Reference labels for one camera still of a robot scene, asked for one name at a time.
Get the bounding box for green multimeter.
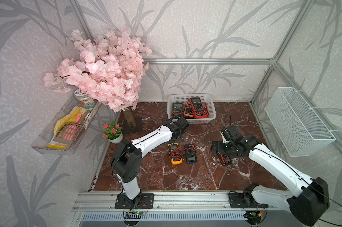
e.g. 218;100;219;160
171;103;184;119

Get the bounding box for orange multimeter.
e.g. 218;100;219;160
184;103;194;119

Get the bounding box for small black multimeter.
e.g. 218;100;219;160
185;144;197;164
218;154;232;166

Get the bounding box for large red multimeter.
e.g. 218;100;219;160
189;97;209;119

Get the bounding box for white perforated plastic basket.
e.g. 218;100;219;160
167;94;216;124

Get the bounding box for small yellow multimeter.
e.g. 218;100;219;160
168;143;182;165

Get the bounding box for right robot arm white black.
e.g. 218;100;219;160
211;125;330;227

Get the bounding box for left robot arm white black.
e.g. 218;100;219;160
110;117;189;201

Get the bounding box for small potted pink flowers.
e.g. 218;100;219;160
102;122;123;144

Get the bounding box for pink cherry blossom tree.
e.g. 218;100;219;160
43;29;153;112

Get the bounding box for patterned round tin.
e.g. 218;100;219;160
74;89;96;109

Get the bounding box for pink brown grid tray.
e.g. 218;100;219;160
53;123;82;144

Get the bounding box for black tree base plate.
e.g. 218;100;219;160
122;117;143;134

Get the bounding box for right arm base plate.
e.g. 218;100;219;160
228;191;269;209

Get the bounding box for white wire mesh basket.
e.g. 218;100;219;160
265;87;336;157

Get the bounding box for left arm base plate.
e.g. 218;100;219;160
115;193;154;210

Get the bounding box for clear acrylic wall shelf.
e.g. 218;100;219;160
30;97;101;155

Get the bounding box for aluminium front rail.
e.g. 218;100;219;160
72;187;293;212

